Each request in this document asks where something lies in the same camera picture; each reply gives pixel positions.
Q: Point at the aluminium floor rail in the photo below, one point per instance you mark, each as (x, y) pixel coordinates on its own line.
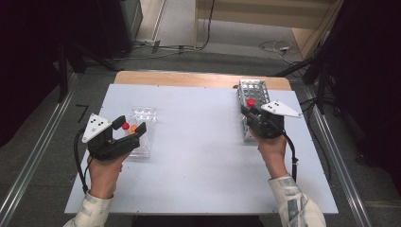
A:
(34, 151)
(334, 157)

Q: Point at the clear plastic tube rack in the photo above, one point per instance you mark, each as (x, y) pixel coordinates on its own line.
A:
(145, 115)

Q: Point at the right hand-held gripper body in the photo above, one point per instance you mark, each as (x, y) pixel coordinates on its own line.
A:
(269, 124)

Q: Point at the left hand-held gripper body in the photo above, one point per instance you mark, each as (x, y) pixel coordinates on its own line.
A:
(104, 142)

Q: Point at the dark cabinet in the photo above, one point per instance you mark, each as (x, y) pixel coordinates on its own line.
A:
(126, 22)

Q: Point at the person's right hand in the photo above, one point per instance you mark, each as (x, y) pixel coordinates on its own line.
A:
(274, 154)

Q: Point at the white board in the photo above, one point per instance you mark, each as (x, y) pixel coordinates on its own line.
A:
(195, 151)

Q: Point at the red-capped clear tube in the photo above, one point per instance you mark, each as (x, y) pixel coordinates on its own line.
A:
(251, 102)
(125, 126)

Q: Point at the orange-capped clear tube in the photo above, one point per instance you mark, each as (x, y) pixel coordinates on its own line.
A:
(134, 128)

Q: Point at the metal test tube rack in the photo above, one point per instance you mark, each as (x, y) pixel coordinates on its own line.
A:
(253, 91)

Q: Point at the black stand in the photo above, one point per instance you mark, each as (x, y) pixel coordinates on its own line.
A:
(318, 72)
(80, 60)

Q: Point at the person's left hand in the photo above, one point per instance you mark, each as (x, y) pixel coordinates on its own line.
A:
(104, 176)

